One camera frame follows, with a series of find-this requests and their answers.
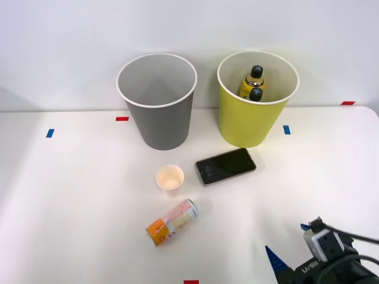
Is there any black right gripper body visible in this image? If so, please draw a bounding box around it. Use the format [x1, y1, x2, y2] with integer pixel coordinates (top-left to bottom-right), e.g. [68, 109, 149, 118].
[277, 251, 365, 284]

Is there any orange and white drink can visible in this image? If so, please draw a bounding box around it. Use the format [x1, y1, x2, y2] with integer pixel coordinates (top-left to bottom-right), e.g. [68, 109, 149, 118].
[144, 198, 200, 248]

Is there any black smartphone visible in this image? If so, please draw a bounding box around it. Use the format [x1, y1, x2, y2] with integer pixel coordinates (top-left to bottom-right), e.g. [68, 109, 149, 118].
[194, 147, 257, 187]

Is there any yellow-green plastic waste bin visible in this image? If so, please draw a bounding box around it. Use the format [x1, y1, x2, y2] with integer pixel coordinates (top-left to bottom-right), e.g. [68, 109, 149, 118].
[216, 50, 300, 149]

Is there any small white paper cup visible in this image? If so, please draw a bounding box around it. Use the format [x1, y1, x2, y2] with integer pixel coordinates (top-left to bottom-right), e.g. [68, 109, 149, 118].
[155, 164, 185, 199]

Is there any yellow bottle with black cap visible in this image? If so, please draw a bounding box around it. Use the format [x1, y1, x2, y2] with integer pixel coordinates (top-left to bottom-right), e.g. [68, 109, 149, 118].
[239, 65, 269, 99]
[248, 87, 264, 103]

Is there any grey plastic waste bin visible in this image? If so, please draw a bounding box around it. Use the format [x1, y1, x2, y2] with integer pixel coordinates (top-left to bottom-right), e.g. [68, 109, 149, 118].
[115, 52, 198, 151]

